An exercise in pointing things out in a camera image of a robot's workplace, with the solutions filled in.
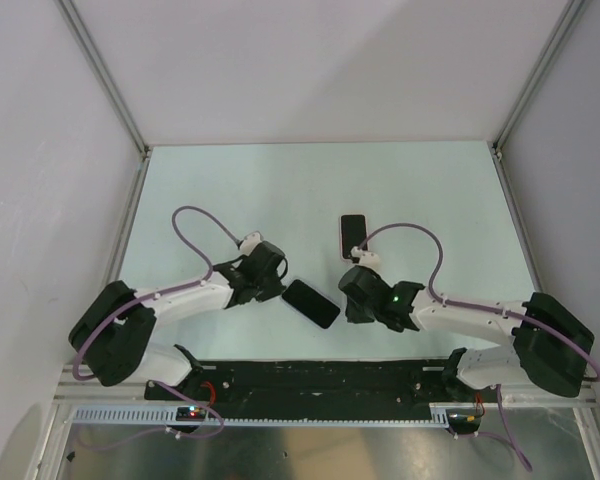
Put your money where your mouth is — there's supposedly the left aluminium frame post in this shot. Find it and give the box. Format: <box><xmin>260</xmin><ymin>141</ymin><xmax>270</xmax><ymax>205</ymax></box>
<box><xmin>54</xmin><ymin>0</ymin><xmax>150</xmax><ymax>160</ymax></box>

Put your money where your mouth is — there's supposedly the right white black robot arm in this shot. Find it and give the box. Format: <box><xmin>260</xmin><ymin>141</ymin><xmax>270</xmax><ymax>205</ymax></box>
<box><xmin>338</xmin><ymin>265</ymin><xmax>594</xmax><ymax>401</ymax></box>

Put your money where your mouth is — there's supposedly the grey slotted cable duct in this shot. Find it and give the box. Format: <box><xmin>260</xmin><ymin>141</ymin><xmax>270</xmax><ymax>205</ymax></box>
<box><xmin>71</xmin><ymin>405</ymin><xmax>477</xmax><ymax>428</ymax></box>

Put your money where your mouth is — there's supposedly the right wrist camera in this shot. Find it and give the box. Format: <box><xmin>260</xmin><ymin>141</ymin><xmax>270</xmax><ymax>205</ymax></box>
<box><xmin>350</xmin><ymin>247</ymin><xmax>381</xmax><ymax>270</ymax></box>

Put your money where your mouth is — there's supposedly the aluminium frame post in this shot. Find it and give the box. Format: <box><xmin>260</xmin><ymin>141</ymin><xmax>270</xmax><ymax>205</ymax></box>
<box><xmin>54</xmin><ymin>0</ymin><xmax>150</xmax><ymax>160</ymax></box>
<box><xmin>491</xmin><ymin>0</ymin><xmax>591</xmax><ymax>161</ymax></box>

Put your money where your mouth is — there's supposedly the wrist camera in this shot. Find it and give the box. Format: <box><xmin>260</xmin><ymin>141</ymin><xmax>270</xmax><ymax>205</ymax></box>
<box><xmin>238</xmin><ymin>231</ymin><xmax>263</xmax><ymax>256</ymax></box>
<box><xmin>350</xmin><ymin>247</ymin><xmax>381</xmax><ymax>270</ymax></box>

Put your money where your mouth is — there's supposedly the black smartphone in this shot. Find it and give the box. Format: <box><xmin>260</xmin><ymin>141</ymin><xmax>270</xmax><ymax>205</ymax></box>
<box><xmin>281</xmin><ymin>279</ymin><xmax>341</xmax><ymax>329</ymax></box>
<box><xmin>340</xmin><ymin>214</ymin><xmax>368</xmax><ymax>260</ymax></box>

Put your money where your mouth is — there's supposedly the pink phone case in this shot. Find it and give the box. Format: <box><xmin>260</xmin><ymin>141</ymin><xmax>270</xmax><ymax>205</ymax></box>
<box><xmin>337</xmin><ymin>213</ymin><xmax>369</xmax><ymax>262</ymax></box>

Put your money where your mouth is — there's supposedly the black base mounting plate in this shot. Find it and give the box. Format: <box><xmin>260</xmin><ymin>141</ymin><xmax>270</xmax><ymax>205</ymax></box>
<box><xmin>144</xmin><ymin>357</ymin><xmax>504</xmax><ymax>421</ymax></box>

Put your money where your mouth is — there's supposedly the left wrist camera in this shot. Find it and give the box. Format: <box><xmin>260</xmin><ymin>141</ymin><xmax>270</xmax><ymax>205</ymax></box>
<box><xmin>238</xmin><ymin>231</ymin><xmax>263</xmax><ymax>256</ymax></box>

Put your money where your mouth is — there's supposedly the right aluminium frame post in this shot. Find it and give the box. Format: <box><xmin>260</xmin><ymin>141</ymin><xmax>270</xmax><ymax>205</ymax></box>
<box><xmin>491</xmin><ymin>0</ymin><xmax>591</xmax><ymax>161</ymax></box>

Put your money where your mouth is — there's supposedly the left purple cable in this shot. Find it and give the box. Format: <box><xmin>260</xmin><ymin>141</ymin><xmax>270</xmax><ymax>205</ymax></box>
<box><xmin>73</xmin><ymin>204</ymin><xmax>259</xmax><ymax>451</ymax></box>

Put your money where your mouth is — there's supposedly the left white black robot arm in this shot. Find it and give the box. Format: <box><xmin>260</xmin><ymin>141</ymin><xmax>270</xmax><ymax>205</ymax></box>
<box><xmin>68</xmin><ymin>240</ymin><xmax>288</xmax><ymax>399</ymax></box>

